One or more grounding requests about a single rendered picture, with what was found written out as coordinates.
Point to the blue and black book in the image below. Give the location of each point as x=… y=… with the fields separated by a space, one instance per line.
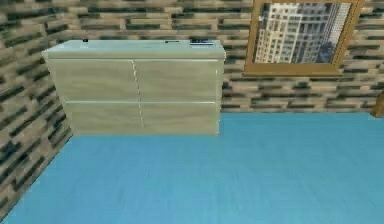
x=201 y=42

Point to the pale wooden chest of drawers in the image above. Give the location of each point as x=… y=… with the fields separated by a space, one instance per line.
x=140 y=86

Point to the brown wooden furniture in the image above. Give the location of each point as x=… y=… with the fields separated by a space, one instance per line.
x=379 y=106

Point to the wooden framed window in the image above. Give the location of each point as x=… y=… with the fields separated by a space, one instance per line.
x=300 y=33

